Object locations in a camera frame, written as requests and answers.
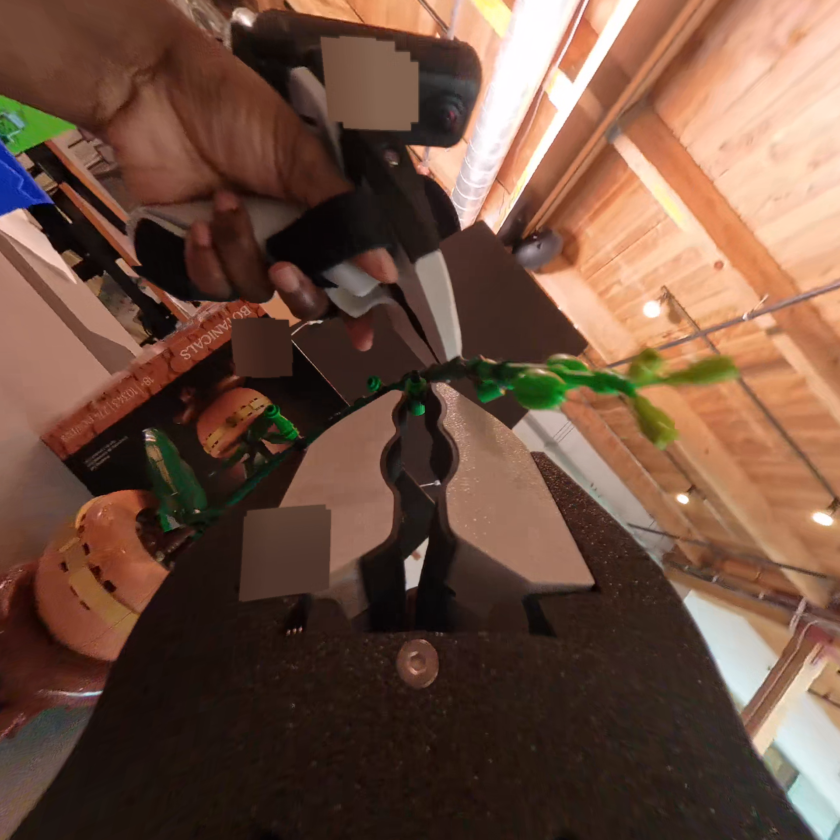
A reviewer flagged orange toy-brick pumpkin model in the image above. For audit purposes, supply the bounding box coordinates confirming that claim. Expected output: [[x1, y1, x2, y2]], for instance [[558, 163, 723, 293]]
[[33, 488, 173, 661]]

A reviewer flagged silver ventilation duct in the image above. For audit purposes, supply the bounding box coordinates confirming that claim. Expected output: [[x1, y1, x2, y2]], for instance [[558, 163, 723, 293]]
[[449, 0, 587, 227]]

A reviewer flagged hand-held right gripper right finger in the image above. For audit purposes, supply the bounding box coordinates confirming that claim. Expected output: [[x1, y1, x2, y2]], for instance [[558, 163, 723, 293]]
[[420, 382, 595, 631]]

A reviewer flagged person's left forearm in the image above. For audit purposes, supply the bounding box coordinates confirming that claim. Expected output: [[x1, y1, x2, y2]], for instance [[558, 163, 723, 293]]
[[0, 0, 218, 132]]

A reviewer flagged dark dome ceiling fixture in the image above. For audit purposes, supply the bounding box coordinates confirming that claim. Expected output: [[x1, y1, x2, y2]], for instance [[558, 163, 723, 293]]
[[512, 226, 567, 273]]

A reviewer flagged grey desk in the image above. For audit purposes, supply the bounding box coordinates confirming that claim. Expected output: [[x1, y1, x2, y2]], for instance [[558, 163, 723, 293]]
[[0, 363, 115, 571]]

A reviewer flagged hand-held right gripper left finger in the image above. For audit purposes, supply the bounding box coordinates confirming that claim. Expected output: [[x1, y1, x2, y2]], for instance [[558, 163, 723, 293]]
[[282, 390, 435, 631]]

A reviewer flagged dark orchid print box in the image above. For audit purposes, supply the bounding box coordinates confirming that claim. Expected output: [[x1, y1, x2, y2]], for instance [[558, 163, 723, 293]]
[[42, 221, 589, 501]]

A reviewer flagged person's left hand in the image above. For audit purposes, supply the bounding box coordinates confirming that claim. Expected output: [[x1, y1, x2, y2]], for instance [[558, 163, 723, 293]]
[[104, 37, 403, 352]]

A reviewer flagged dark green brick leaf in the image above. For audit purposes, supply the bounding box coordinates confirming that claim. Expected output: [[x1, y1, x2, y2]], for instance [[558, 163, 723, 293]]
[[143, 427, 209, 530]]

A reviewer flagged green brick plant stem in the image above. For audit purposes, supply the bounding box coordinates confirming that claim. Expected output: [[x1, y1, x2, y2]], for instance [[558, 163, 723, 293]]
[[190, 351, 742, 526]]

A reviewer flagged bright green sheet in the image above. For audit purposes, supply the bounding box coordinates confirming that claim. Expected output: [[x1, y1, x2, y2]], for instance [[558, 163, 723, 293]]
[[0, 95, 78, 157]]

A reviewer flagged blue plastic bin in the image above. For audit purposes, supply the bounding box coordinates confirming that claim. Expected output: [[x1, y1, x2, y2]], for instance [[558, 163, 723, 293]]
[[0, 140, 55, 216]]

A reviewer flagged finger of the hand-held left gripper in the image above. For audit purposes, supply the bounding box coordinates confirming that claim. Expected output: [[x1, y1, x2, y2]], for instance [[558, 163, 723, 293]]
[[394, 247, 465, 367]]

